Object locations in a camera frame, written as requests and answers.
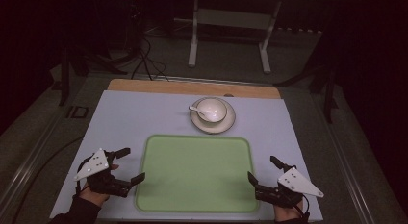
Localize black floor socket box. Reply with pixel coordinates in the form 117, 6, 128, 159
65, 105, 89, 120

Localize metal floor rail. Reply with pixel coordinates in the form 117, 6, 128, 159
0, 112, 71, 216
311, 94, 377, 224

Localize pale grey table mat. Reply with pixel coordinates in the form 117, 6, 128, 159
49, 89, 324, 223

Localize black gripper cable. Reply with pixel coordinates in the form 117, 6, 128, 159
294, 193, 311, 219

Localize black metal stand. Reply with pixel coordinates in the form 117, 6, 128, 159
58, 46, 129, 108
273, 25, 340, 124

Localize white bowl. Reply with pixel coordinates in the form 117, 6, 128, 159
195, 97, 229, 124

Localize person's right hand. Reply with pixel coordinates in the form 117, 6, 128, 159
273, 199, 305, 223

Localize white plate dark rim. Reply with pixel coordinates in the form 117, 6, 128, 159
189, 96, 237, 136

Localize black floor cables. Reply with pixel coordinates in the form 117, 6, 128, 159
130, 37, 170, 83

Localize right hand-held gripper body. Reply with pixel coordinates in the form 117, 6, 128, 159
255, 165, 325, 210

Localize person's left hand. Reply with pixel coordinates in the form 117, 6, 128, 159
78, 163, 120, 209

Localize black floor cable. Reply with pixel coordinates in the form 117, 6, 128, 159
11, 135, 85, 224

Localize white metal stand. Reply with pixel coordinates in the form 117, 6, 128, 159
188, 0, 284, 75

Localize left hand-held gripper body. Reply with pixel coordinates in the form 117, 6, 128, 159
73, 148, 133, 198

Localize green tray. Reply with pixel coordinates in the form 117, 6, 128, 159
134, 134, 261, 214

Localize white ceramic spoon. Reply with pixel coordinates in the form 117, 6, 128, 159
188, 105, 215, 120

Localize dark equipment tower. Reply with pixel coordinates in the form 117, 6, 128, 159
127, 0, 144, 54

